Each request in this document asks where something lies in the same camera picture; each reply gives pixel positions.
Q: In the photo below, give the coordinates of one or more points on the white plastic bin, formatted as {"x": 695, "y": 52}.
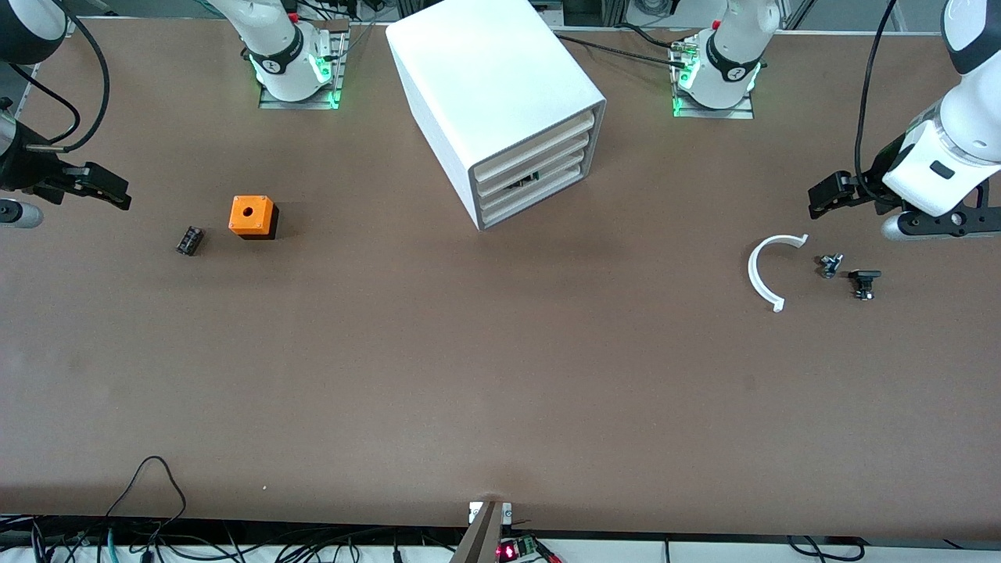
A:
{"x": 563, "y": 168}

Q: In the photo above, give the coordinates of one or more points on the small grey metal component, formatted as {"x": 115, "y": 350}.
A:
{"x": 830, "y": 266}

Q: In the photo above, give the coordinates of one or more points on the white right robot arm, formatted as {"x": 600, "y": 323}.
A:
{"x": 285, "y": 55}

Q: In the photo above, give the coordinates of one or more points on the orange box with hole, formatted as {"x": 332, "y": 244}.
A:
{"x": 250, "y": 215}

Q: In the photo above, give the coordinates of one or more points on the circuit board with red light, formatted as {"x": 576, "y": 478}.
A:
{"x": 512, "y": 551}

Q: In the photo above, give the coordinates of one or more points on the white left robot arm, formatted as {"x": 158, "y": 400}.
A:
{"x": 966, "y": 117}

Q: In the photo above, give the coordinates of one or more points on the white curved plastic bracket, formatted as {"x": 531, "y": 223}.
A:
{"x": 754, "y": 274}

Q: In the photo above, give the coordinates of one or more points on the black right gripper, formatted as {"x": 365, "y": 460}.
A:
{"x": 22, "y": 168}

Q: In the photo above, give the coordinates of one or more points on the brown camera mount pole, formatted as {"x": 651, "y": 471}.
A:
{"x": 481, "y": 539}

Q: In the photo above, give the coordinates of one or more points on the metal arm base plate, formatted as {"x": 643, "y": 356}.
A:
{"x": 743, "y": 112}
{"x": 338, "y": 55}

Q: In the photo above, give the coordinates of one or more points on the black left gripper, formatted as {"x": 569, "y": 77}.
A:
{"x": 877, "y": 179}

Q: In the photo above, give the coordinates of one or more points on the small black cylindrical component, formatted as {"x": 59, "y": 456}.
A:
{"x": 190, "y": 241}

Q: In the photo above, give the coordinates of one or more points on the small black switch component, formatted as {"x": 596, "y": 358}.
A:
{"x": 864, "y": 277}

